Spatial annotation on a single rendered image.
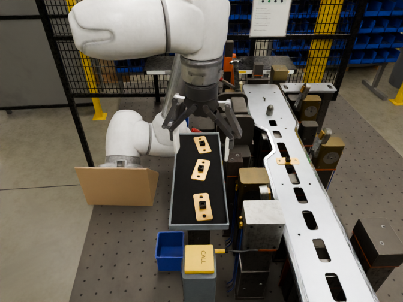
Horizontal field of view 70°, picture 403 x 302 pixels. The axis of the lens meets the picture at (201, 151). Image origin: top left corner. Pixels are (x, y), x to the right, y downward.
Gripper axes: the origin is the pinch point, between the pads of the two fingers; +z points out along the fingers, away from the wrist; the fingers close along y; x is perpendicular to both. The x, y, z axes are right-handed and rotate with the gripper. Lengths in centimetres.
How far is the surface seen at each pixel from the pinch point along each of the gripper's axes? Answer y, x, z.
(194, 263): 5.1, -27.8, 6.9
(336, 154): 44, 37, 23
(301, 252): 30.1, -9.0, 22.9
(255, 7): 3, 128, -9
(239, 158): 9.3, 14.8, 12.9
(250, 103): 9, 71, 23
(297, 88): 31, 93, 23
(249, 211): 14.6, -7.5, 11.9
